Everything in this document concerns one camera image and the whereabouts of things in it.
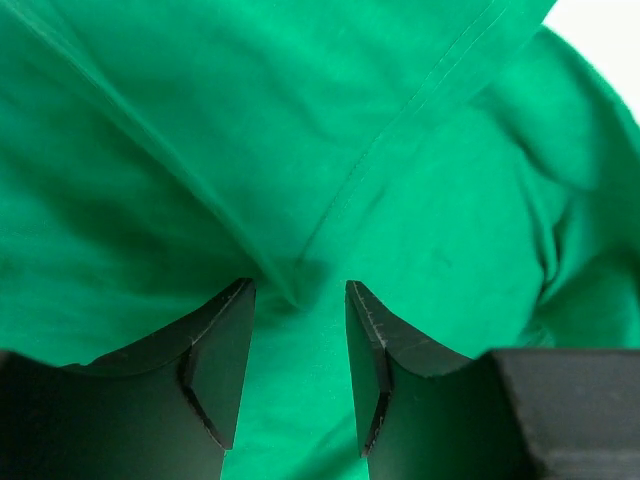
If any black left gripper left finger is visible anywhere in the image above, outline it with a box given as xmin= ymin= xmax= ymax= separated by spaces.
xmin=1 ymin=279 xmax=256 ymax=479

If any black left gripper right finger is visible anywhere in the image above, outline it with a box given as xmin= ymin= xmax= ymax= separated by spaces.
xmin=345 ymin=281 xmax=639 ymax=479

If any green t shirt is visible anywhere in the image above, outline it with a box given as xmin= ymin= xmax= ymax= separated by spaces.
xmin=1 ymin=1 xmax=639 ymax=479

